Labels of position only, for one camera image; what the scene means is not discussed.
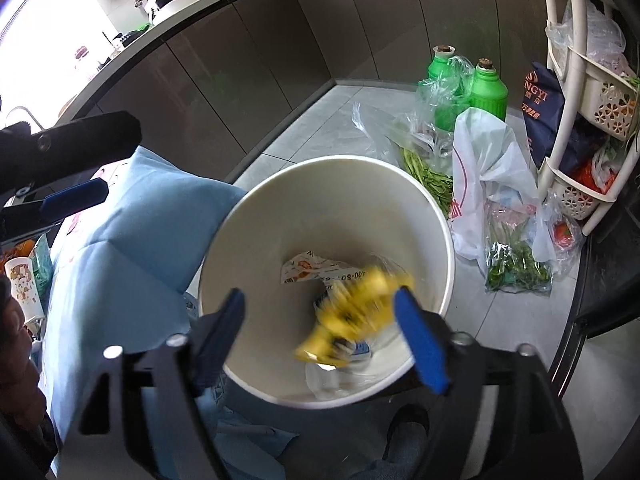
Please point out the white printed wrapper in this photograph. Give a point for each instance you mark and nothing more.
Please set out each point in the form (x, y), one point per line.
(305, 270)

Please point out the yellow snack wrapper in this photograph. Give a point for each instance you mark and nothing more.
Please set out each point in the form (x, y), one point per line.
(345, 315)

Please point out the navy shopping bag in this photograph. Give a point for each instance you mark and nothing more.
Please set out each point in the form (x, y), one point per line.
(542, 115)

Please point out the green packet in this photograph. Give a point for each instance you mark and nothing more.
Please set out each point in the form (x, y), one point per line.
(42, 260)

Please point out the dark slipper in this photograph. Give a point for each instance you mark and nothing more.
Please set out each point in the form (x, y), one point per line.
(407, 430)

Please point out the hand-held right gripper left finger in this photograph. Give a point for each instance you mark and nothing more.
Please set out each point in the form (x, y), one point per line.
(222, 340)

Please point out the cream plastic storage rack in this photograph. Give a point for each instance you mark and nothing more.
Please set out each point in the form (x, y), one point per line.
(575, 85)

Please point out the white plastic bucket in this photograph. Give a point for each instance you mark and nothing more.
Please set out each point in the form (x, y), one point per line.
(260, 240)

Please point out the clear plastic bag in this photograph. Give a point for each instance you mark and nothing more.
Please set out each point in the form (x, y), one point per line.
(600, 35)

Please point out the white rice cooker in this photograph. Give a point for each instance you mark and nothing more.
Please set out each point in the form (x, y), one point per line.
(175, 0)

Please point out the green plastic bottle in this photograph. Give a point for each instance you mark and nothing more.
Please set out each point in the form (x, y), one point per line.
(490, 92)
(441, 70)

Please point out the red and white plastic bag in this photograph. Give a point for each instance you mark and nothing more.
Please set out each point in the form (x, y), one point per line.
(585, 175)

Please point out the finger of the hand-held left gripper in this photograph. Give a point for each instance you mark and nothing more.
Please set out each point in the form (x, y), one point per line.
(75, 199)
(90, 135)

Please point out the dark kitchen cabinet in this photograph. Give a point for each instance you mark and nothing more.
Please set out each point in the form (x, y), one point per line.
(300, 50)

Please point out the person's left hand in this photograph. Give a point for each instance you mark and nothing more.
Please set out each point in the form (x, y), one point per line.
(17, 350)

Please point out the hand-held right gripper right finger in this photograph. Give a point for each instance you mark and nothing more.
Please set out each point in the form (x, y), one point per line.
(420, 340)

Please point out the printed paper cup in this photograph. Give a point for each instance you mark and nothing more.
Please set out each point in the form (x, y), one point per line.
(22, 285)

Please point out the clear plastic wrapper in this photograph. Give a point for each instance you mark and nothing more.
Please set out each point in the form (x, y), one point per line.
(330, 380)

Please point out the blue cartoon printed tablecloth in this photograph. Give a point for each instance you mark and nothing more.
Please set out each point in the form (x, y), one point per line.
(125, 240)

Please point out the metal faucet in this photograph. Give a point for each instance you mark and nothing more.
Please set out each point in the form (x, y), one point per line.
(20, 108)

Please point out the clear bag of green beans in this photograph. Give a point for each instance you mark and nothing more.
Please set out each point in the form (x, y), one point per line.
(425, 170)

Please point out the clear bag of green peppers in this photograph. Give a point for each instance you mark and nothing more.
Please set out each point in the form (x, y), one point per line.
(515, 265)

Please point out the white plastic bag red print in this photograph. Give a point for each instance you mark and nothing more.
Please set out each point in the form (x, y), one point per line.
(480, 160)

